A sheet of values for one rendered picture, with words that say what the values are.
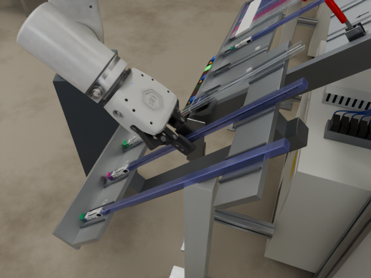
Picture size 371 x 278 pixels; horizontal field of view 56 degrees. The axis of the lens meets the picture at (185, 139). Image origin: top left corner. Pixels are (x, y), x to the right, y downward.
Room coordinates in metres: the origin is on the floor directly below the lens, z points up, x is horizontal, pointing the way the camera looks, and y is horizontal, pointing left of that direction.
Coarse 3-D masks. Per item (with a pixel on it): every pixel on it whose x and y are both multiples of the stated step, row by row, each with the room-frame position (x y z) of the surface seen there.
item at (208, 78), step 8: (240, 16) 1.23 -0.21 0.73; (232, 24) 1.17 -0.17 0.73; (232, 32) 1.12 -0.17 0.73; (224, 40) 1.06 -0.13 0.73; (224, 48) 1.02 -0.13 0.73; (216, 56) 0.97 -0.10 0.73; (216, 64) 0.93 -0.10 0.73; (208, 72) 0.88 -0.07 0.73; (208, 80) 0.85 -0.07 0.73; (200, 88) 0.80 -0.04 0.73; (208, 88) 0.82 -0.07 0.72; (200, 96) 0.77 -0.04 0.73
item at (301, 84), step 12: (300, 84) 0.37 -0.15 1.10; (276, 96) 0.38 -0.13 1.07; (288, 96) 0.37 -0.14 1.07; (252, 108) 0.39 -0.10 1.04; (264, 108) 0.38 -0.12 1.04; (216, 120) 0.42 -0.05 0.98; (228, 120) 0.40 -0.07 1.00; (192, 132) 0.43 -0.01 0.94; (204, 132) 0.41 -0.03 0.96; (144, 156) 0.46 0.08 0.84; (156, 156) 0.44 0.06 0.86; (132, 168) 0.46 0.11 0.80
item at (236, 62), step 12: (264, 24) 1.02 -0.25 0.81; (240, 36) 1.06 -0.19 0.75; (264, 36) 0.93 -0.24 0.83; (240, 48) 0.96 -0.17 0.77; (252, 48) 0.90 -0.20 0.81; (264, 48) 0.85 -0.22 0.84; (228, 60) 0.93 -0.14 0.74; (240, 60) 0.87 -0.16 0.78; (252, 60) 0.82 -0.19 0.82; (216, 72) 0.89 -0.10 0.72; (228, 72) 0.84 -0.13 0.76; (240, 72) 0.79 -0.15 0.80; (216, 84) 0.81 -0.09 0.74
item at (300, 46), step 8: (288, 48) 0.49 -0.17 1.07; (296, 48) 0.48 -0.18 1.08; (304, 48) 0.48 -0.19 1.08; (280, 56) 0.49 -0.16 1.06; (288, 56) 0.48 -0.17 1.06; (264, 64) 0.50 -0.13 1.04; (272, 64) 0.49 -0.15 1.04; (248, 72) 0.51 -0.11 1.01; (256, 72) 0.50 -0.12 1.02; (232, 80) 0.52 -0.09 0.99; (240, 80) 0.50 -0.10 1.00; (248, 80) 0.50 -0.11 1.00; (224, 88) 0.51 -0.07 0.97; (232, 88) 0.51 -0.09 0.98; (208, 96) 0.52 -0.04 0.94; (216, 96) 0.52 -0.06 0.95; (192, 104) 0.54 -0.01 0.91; (200, 104) 0.53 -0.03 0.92; (184, 112) 0.54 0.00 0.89; (128, 144) 0.58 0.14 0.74
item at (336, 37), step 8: (336, 0) 0.86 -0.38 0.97; (344, 0) 0.83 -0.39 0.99; (352, 0) 0.80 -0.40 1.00; (360, 0) 0.78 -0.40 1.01; (368, 0) 0.75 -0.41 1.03; (344, 8) 0.79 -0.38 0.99; (352, 8) 0.76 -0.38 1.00; (360, 8) 0.74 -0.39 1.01; (368, 8) 0.72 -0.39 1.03; (352, 16) 0.72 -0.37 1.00; (360, 16) 0.70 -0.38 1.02; (368, 16) 0.68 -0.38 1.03; (336, 24) 0.73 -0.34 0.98; (344, 24) 0.71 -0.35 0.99; (352, 24) 0.68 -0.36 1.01; (368, 24) 0.65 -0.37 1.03; (328, 32) 0.72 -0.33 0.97; (336, 32) 0.69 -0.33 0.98; (344, 32) 0.67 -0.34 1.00; (328, 40) 0.68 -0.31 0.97; (336, 40) 0.66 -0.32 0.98; (344, 40) 0.64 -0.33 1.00; (328, 48) 0.65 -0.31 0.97
